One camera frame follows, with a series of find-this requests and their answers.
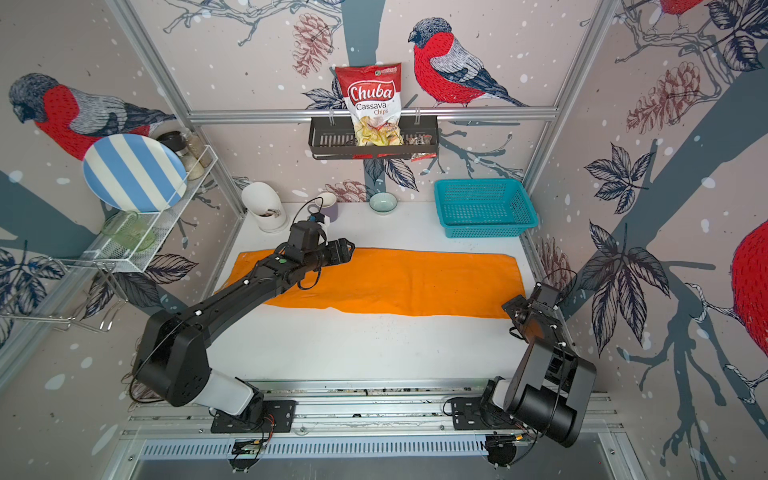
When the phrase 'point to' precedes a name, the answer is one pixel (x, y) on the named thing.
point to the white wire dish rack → (106, 253)
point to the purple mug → (329, 205)
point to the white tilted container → (262, 201)
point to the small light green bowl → (383, 202)
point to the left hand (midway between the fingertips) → (351, 241)
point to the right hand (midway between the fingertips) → (517, 308)
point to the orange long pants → (473, 282)
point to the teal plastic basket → (484, 207)
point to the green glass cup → (127, 230)
